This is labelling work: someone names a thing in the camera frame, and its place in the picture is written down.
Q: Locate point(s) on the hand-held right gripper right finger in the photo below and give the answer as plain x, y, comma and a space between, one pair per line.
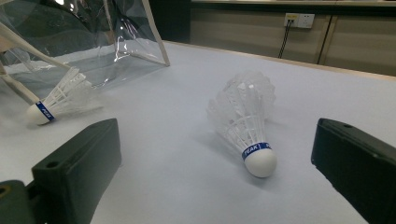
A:
358, 168

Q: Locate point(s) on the white feather shuttlecock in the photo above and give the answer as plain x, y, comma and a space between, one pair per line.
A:
56, 99
249, 124

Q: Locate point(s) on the white table cover sheet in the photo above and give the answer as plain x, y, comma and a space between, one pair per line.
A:
174, 186

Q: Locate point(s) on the clear plastic tote bag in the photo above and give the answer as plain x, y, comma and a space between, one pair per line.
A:
77, 37

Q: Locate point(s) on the white wall socket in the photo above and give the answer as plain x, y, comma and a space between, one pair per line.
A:
299, 20

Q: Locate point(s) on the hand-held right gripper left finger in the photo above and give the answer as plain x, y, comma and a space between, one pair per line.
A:
81, 168

